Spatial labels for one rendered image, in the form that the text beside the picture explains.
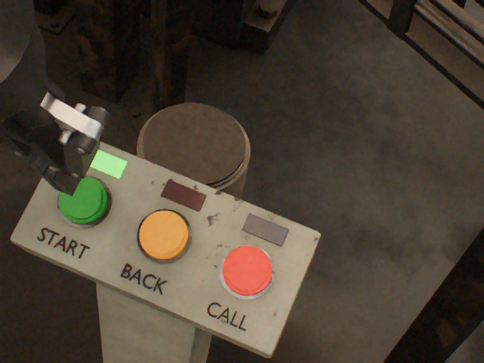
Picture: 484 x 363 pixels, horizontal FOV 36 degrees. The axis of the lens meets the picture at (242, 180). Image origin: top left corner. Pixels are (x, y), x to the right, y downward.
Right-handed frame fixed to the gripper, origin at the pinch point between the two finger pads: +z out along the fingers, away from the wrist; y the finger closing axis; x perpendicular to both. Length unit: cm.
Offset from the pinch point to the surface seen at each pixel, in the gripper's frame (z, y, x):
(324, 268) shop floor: 80, -21, -15
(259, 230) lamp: 9.7, -14.3, -2.9
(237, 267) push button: 8.8, -13.9, 0.8
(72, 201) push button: 8.7, 0.9, 1.1
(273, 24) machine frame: 89, 8, -60
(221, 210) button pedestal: 9.9, -10.7, -3.3
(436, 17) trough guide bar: 7.8, -21.2, -25.9
